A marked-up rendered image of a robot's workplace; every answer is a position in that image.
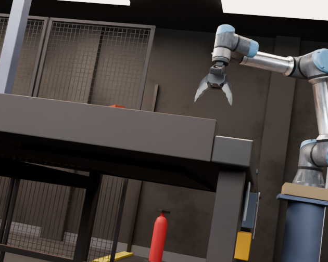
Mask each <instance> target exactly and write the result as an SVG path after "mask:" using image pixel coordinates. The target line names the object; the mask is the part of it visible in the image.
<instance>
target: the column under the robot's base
mask: <svg viewBox="0 0 328 262"><path fill-rule="evenodd" d="M276 199H277V200H282V201H288V204H287V212H286V221H285V229H284V237H283V245H282V253H281V262H319V256H320V247H321V238H322V229H323V220H324V211H325V207H328V201H325V200H318V199H311V198H305V197H300V196H294V195H288V194H281V193H280V194H278V195H277V196H276Z"/></svg>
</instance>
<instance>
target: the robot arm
mask: <svg viewBox="0 0 328 262"><path fill-rule="evenodd" d="M258 48H259V45H258V43H257V42H256V41H253V40H252V39H248V38H245V37H243V36H240V35H237V34H235V29H234V28H233V27H232V26H231V25H227V24H223V25H221V26H219V27H218V29H217V33H216V40H215V46H214V50H213V53H212V55H213V56H212V63H213V64H214V65H213V66H212V67H211V68H210V73H209V74H208V75H207V76H206V77H205V78H203V79H202V81H201V83H200V85H199V87H198V90H197V93H196V96H195V102H196V101H197V100H198V99H199V97H201V96H202V95H203V94H204V92H205V91H206V90H207V89H208V86H209V88H210V89H215V90H223V91H224V93H226V97H227V98H228V102H229V104H230V106H231V105H232V91H231V83H230V81H229V80H228V77H227V75H226V74H225V70H226V66H228V65H229V63H231V62H232V63H237V64H242V65H245V66H250V67H255V68H260V69H265V70H269V71H274V72H279V73H282V74H283V75H284V76H288V77H293V78H299V79H308V82H309V83H311V84H312V89H313V96H314V103H315V108H316V115H317V122H318V130H319V136H318V138H317V139H314V140H305V141H303V142H302V143H301V147H300V155H299V163H298V171H297V174H296V176H295V178H294V180H293V182H292V183H293V184H298V185H305V186H312V187H319V188H325V184H324V179H323V168H324V167H328V49H318V50H315V51H314V52H311V53H309V54H306V55H304V56H300V57H290V56H288V57H286V58H285V57H280V56H276V55H271V54H266V53H262V52H259V51H258ZM208 83H209V84H210V85H208Z"/></svg>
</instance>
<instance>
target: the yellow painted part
mask: <svg viewBox="0 0 328 262"><path fill-rule="evenodd" d="M246 189H247V181H245V184H244V192H243V199H242V207H241V214H240V219H239V226H238V234H237V241H236V248H235V256H234V259H240V260H245V261H248V259H249V252H250V244H251V236H252V234H251V233H250V232H243V231H241V226H242V219H243V212H244V204H245V197H246Z"/></svg>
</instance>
